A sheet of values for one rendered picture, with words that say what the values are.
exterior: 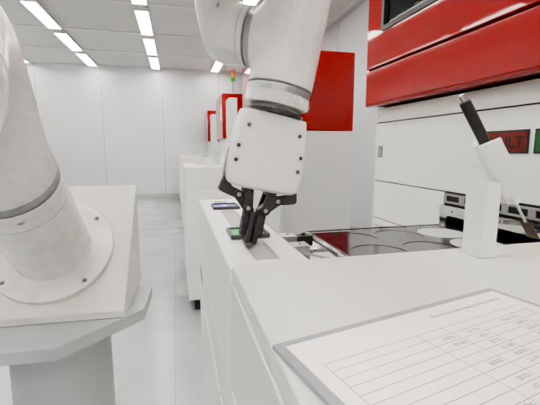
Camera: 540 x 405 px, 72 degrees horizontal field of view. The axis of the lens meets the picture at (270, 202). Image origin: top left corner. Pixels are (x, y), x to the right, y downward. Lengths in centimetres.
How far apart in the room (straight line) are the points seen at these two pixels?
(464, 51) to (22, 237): 91
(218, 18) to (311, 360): 40
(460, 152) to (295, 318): 81
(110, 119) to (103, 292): 800
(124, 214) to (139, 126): 781
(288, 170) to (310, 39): 16
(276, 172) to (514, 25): 59
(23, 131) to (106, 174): 810
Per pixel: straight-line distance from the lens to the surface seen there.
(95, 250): 71
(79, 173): 873
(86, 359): 73
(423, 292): 35
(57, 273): 69
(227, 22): 51
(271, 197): 49
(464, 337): 28
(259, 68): 48
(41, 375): 74
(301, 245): 70
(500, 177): 49
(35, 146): 54
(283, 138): 48
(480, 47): 96
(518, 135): 92
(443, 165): 108
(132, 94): 861
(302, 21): 49
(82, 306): 68
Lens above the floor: 109
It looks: 8 degrees down
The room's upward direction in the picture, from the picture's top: straight up
